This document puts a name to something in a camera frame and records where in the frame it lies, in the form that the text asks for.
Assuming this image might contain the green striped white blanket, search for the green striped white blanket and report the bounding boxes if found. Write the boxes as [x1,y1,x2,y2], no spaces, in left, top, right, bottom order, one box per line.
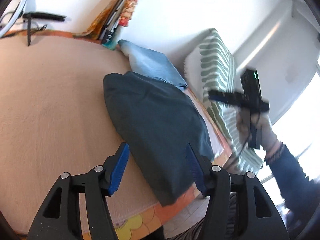
[184,28,263,174]

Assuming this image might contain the folded light blue jeans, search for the folded light blue jeans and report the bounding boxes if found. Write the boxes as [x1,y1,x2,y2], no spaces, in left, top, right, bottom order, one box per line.
[118,40,188,90]

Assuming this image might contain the right dark sleeved forearm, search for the right dark sleeved forearm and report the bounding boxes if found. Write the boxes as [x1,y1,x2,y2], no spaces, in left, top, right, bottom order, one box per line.
[265,143,319,220]

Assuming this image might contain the dark grey pants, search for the dark grey pants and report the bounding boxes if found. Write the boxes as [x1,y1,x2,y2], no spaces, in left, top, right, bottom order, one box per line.
[103,72,215,206]

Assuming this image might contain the black tripod stand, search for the black tripod stand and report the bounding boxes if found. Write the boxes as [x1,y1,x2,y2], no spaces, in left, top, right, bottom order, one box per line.
[22,11,67,47]

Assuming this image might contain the right gloved hand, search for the right gloved hand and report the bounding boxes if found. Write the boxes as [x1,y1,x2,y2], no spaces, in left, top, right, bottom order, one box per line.
[236,109,281,155]

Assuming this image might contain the folded metal tripod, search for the folded metal tripod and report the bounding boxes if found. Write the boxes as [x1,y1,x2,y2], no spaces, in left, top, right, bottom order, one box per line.
[99,0,138,45]

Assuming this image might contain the black power cable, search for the black power cable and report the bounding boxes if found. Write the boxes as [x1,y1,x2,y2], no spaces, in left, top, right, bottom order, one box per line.
[0,10,48,40]

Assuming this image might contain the white ring light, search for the white ring light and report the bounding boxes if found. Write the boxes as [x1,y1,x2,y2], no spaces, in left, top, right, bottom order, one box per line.
[1,0,27,38]

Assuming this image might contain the orange patterned scarf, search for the orange patterned scarf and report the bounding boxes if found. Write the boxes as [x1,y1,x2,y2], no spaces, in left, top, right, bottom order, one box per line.
[73,0,138,50]

